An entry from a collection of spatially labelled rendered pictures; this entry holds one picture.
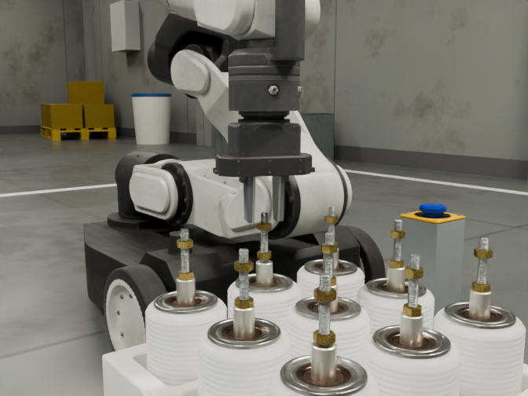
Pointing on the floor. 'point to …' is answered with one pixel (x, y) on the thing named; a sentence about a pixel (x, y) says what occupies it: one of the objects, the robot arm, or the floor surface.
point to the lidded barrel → (152, 118)
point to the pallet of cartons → (79, 114)
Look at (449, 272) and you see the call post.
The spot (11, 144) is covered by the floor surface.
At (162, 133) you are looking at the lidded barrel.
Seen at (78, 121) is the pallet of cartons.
